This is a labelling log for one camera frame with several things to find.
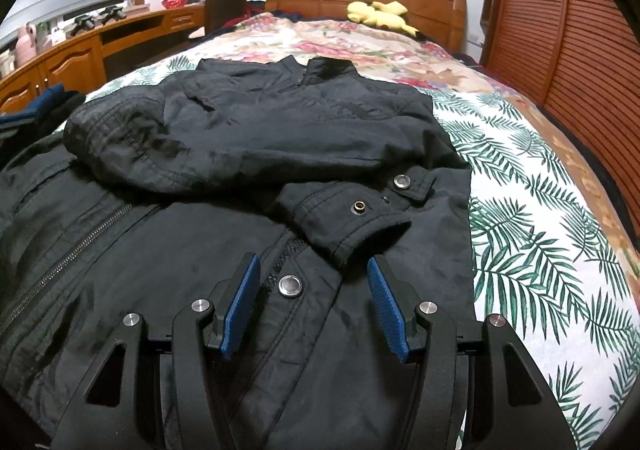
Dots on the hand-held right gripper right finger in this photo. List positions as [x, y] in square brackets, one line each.
[390, 315]

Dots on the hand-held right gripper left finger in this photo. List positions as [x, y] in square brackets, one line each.
[240, 310]

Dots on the black jacket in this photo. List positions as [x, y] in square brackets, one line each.
[240, 139]

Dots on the navy folded clothes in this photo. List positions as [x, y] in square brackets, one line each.
[45, 114]

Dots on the bed with floral cover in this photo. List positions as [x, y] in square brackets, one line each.
[525, 210]

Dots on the yellow plush toy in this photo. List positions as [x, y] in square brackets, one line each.
[375, 15]

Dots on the wooden desk with cabinets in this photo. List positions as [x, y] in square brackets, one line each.
[75, 59]

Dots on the dark wooden chair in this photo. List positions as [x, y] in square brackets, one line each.
[227, 4]

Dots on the red basket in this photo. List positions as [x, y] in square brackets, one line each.
[174, 3]

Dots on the black forked device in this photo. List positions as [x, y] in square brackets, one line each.
[82, 23]
[110, 13]

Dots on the wooden slatted wardrobe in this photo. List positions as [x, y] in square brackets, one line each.
[575, 29]

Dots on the pink vase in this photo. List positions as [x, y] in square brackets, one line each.
[26, 44]

